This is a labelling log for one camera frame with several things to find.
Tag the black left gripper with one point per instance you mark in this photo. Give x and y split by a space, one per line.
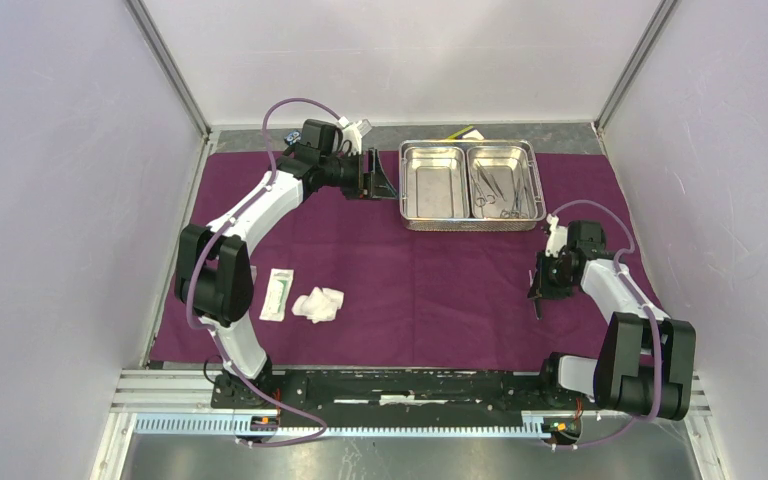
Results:
374 184

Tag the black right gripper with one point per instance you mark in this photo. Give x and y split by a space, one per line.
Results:
539 280

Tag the steel forceps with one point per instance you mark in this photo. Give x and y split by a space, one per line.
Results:
537 307

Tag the metal mesh instrument tray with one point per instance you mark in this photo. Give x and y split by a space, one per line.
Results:
465 225

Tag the purple cloth wrap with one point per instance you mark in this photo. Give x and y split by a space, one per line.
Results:
422 299

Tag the white gauze wad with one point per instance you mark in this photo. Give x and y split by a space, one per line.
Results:
320 305

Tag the suture packet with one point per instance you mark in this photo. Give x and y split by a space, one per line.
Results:
277 292

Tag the steel needle holder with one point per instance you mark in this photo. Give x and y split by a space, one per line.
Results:
513 187

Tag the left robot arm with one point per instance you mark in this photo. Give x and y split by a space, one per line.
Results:
213 275

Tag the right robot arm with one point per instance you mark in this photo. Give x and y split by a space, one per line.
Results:
645 365

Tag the steel surgical scissors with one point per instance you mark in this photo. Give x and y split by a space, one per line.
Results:
487 188

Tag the steel left inner pan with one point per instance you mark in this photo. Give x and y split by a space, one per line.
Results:
433 183

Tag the steel pan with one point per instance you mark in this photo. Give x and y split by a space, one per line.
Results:
433 183
499 157

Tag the black blue toy car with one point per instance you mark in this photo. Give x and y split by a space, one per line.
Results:
292 138

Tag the steel right inner pan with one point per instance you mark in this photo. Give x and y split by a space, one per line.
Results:
499 157

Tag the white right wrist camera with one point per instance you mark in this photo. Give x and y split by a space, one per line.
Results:
557 236

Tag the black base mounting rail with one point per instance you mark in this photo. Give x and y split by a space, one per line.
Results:
429 398

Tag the aluminium corner frame rail left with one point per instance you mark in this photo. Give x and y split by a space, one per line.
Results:
163 55

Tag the aluminium corner frame rail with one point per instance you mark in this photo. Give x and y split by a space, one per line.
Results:
163 55
645 44

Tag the aluminium corner frame rail right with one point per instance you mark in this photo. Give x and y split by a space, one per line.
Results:
645 44

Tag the aluminium front frame rail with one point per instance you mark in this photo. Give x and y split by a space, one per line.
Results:
214 402

